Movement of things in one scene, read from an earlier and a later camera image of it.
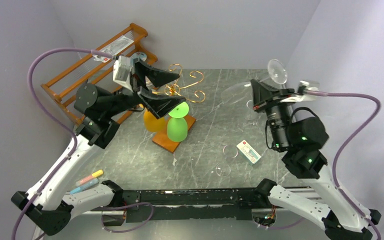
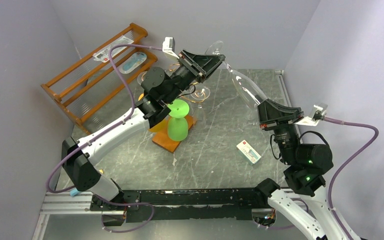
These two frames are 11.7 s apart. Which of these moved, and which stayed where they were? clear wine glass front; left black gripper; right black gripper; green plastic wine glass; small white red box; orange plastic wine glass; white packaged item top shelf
Moved: clear wine glass front; right black gripper; left black gripper
Stayed: orange plastic wine glass; green plastic wine glass; small white red box; white packaged item top shelf
